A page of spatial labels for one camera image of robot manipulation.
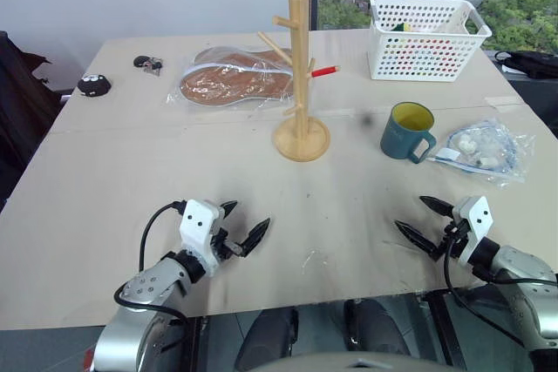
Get red cylindrical marker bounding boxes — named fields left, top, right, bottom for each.
left=310, top=64, right=343, bottom=78

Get dark rounded shape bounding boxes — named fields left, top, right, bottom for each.
left=235, top=308, right=300, bottom=372
left=344, top=297, right=412, bottom=359

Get black round fuzzy object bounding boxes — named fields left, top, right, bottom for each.
left=77, top=72, right=113, bottom=98

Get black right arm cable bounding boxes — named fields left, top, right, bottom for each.
left=443, top=221, right=558, bottom=348

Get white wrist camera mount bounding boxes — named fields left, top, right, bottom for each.
left=452, top=195, right=494, bottom=269
left=179, top=199, right=226, bottom=278

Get white perforated plastic basket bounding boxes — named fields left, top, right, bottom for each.
left=366, top=0, right=493, bottom=83

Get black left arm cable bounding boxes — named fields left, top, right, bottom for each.
left=113, top=200, right=194, bottom=335

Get wooden mug tree stand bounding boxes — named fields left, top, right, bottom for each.
left=256, top=0, right=332, bottom=164

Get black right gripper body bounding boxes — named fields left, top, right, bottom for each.
left=429, top=220, right=470, bottom=262

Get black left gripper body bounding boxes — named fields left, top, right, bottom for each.
left=210, top=216, right=245, bottom=260

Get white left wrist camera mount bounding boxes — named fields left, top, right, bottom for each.
left=179, top=199, right=226, bottom=278

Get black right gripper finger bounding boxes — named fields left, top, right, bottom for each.
left=418, top=195, right=455, bottom=217
left=392, top=220, right=439, bottom=258

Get small bag with white parts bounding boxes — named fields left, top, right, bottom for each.
left=425, top=117, right=538, bottom=189

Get grey rounded robot torso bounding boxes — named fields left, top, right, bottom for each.
left=259, top=347, right=446, bottom=372

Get bagged brown shoe insoles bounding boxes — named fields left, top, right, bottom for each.
left=165, top=45, right=303, bottom=112

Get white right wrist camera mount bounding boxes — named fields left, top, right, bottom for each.
left=452, top=195, right=494, bottom=269

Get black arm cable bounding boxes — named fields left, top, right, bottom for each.
left=113, top=200, right=194, bottom=335
left=443, top=221, right=558, bottom=348

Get black bag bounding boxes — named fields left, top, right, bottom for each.
left=493, top=50, right=558, bottom=82

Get dark cloth covered chair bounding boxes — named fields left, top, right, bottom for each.
left=0, top=30, right=63, bottom=213

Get teal mug yellow inside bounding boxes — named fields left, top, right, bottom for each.
left=379, top=101, right=439, bottom=166

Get small black key bundle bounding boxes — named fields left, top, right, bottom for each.
left=132, top=54, right=165, bottom=76

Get colourful items in basket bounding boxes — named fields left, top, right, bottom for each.
left=378, top=19, right=463, bottom=75

